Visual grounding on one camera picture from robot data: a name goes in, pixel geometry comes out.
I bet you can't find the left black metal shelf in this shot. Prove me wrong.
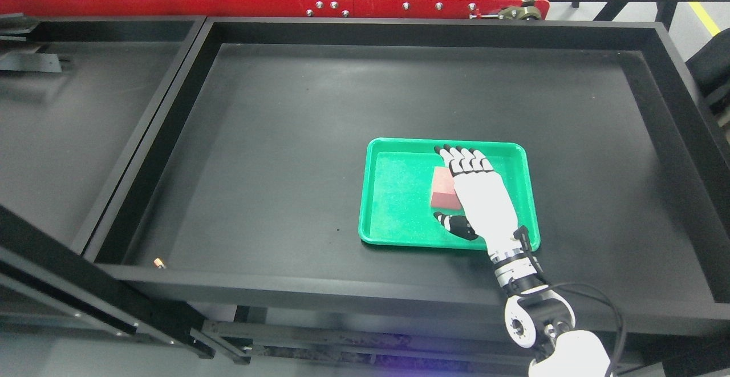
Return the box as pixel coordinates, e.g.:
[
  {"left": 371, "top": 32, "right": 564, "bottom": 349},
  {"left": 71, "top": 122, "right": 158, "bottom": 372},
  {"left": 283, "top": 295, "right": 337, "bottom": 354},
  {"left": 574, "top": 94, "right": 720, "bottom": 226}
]
[{"left": 1, "top": 16, "right": 204, "bottom": 254}]

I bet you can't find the green tray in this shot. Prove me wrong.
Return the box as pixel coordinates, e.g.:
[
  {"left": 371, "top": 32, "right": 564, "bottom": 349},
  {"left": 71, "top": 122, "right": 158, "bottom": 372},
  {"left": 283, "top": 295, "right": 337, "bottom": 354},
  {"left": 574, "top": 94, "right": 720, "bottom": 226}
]
[{"left": 358, "top": 137, "right": 541, "bottom": 252}]

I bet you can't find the black cable bundle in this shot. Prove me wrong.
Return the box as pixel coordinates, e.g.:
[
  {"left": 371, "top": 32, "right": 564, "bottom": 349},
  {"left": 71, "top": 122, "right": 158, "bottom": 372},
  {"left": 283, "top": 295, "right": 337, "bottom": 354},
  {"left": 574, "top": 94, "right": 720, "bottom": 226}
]
[{"left": 513, "top": 226, "right": 627, "bottom": 377}]

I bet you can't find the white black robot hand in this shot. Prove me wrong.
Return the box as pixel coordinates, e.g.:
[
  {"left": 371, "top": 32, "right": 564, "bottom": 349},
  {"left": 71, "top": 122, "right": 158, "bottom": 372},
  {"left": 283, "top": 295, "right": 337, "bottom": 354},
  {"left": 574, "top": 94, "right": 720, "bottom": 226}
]
[{"left": 433, "top": 145, "right": 525, "bottom": 264}]

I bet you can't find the pink block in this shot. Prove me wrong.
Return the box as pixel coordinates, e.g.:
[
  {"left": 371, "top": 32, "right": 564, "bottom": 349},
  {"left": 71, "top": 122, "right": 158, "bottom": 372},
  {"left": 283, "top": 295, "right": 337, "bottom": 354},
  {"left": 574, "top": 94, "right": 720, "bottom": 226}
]
[{"left": 430, "top": 167, "right": 462, "bottom": 210}]

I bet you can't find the red conveyor frame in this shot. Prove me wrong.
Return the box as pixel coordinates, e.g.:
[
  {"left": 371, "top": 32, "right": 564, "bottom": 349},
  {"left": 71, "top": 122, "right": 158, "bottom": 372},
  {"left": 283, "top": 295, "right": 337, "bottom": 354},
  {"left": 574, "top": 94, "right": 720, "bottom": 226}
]
[{"left": 1, "top": 0, "right": 550, "bottom": 19}]

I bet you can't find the black metal shelf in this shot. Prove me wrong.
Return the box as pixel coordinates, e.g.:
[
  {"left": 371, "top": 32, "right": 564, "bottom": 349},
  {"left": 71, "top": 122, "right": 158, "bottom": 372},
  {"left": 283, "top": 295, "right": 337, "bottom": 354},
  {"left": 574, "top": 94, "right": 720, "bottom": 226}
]
[
  {"left": 1, "top": 16, "right": 204, "bottom": 254},
  {"left": 84, "top": 18, "right": 728, "bottom": 335}
]

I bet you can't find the right black metal shelf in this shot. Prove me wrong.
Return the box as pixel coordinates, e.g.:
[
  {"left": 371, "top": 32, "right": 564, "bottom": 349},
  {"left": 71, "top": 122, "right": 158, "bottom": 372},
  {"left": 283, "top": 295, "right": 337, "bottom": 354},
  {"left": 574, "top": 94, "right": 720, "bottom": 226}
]
[{"left": 84, "top": 18, "right": 728, "bottom": 335}]

